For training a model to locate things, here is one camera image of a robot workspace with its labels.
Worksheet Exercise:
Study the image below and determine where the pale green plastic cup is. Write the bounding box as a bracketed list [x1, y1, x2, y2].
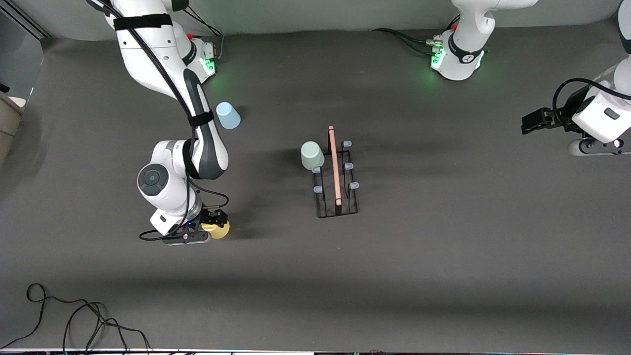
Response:
[301, 141, 325, 171]

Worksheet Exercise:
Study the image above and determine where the dark grey table mat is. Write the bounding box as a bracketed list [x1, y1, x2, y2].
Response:
[0, 17, 631, 352]

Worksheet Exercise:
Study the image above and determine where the black right arm base cable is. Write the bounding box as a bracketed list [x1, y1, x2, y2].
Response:
[185, 5, 225, 62]

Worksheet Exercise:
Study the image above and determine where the yellow plastic cup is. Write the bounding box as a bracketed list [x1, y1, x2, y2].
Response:
[201, 220, 231, 240]

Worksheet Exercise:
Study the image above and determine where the black arm base cable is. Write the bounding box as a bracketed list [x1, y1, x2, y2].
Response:
[185, 5, 225, 62]
[372, 28, 439, 55]

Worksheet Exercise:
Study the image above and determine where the black right arm wrist cable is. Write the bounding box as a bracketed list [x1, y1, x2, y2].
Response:
[86, 0, 230, 242]

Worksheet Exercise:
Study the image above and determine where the black metal rail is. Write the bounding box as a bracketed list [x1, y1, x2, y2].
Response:
[0, 7, 52, 40]

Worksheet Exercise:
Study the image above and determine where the black wire cup holder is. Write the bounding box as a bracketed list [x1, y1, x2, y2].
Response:
[313, 125, 360, 218]

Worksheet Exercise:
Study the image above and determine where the light blue plastic cup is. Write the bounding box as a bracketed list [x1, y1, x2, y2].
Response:
[216, 102, 242, 130]

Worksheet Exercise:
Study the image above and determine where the black left arm wrist cable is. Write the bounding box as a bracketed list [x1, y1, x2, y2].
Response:
[551, 78, 631, 130]

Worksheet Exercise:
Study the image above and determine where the black arm wrist cable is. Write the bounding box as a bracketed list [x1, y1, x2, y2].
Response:
[551, 78, 631, 130]
[86, 0, 230, 242]

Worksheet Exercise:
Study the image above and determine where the black left arm base cable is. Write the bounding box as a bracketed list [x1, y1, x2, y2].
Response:
[372, 28, 439, 55]

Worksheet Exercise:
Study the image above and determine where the loose thin black cable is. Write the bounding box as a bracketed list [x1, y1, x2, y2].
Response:
[0, 283, 151, 352]

